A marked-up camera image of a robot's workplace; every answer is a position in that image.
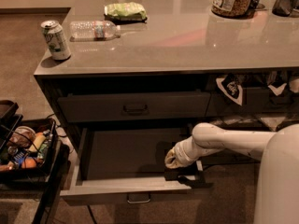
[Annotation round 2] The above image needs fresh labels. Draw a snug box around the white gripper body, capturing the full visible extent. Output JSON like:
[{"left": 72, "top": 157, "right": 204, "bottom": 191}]
[{"left": 174, "top": 137, "right": 199, "bottom": 166}]

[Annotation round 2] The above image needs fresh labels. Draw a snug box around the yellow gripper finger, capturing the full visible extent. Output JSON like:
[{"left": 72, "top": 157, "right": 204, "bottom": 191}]
[
  {"left": 164, "top": 149, "right": 175, "bottom": 168},
  {"left": 170, "top": 156, "right": 183, "bottom": 169}
]

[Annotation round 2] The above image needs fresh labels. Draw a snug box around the grey drawer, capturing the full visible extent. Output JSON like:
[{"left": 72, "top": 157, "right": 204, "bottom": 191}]
[
  {"left": 202, "top": 155, "right": 256, "bottom": 165},
  {"left": 61, "top": 127, "right": 213, "bottom": 205},
  {"left": 210, "top": 113, "right": 299, "bottom": 132},
  {"left": 58, "top": 91, "right": 210, "bottom": 122},
  {"left": 206, "top": 87, "right": 299, "bottom": 117}
]

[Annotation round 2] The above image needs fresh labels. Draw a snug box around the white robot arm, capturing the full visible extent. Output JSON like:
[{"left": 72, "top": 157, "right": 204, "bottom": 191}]
[{"left": 164, "top": 122, "right": 299, "bottom": 224}]

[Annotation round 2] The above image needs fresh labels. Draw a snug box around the white paper in drawer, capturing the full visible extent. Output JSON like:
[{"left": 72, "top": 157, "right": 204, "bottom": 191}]
[{"left": 217, "top": 114, "right": 286, "bottom": 131}]

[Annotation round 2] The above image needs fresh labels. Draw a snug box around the grey drawer cabinet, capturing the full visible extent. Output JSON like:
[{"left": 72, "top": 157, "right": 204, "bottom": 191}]
[{"left": 33, "top": 0, "right": 299, "bottom": 173}]

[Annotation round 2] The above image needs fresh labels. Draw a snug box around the yellow bottle in bin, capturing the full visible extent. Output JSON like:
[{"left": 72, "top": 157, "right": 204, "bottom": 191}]
[{"left": 28, "top": 133, "right": 46, "bottom": 152}]

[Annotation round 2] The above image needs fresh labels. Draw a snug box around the black bin of items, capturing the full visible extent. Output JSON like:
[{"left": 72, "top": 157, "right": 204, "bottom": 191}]
[{"left": 0, "top": 119, "right": 58, "bottom": 183}]

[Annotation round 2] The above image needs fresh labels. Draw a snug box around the orange fruit in bin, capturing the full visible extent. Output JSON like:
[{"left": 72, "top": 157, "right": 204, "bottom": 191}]
[{"left": 21, "top": 157, "right": 36, "bottom": 169}]

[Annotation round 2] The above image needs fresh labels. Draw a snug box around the green snack bag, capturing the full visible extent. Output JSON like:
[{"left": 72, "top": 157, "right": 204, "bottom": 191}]
[{"left": 104, "top": 2, "right": 147, "bottom": 21}]

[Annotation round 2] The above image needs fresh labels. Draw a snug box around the green white soda can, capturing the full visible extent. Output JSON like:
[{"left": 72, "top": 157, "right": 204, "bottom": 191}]
[{"left": 41, "top": 20, "right": 71, "bottom": 61}]

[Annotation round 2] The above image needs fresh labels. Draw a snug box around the clear plastic water bottle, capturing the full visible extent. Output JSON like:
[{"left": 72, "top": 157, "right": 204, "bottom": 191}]
[{"left": 69, "top": 21, "right": 120, "bottom": 41}]

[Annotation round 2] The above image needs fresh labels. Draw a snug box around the black empty tray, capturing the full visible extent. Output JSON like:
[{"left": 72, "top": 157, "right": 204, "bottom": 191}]
[{"left": 0, "top": 100, "right": 22, "bottom": 133}]

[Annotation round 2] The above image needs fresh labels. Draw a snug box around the dark glass container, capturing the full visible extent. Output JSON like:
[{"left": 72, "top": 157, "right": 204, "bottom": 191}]
[{"left": 272, "top": 0, "right": 298, "bottom": 17}]

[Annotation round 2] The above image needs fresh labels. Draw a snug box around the black floor cable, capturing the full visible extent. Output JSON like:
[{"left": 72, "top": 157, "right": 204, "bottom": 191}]
[{"left": 86, "top": 204, "right": 98, "bottom": 224}]

